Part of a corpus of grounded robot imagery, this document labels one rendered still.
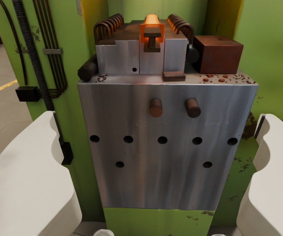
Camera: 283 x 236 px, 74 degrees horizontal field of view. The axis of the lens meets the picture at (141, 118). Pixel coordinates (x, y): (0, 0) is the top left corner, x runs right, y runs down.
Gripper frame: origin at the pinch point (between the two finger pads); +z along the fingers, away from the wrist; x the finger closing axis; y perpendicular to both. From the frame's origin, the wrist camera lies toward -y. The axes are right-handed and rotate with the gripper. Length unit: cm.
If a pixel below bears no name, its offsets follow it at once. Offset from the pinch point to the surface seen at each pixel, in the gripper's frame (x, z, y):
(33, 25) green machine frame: -33, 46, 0
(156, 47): 0.5, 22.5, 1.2
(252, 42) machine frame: 28, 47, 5
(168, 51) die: 3.5, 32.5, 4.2
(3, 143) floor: -128, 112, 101
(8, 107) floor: -165, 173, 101
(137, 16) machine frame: -6, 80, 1
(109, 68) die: -9.9, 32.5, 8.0
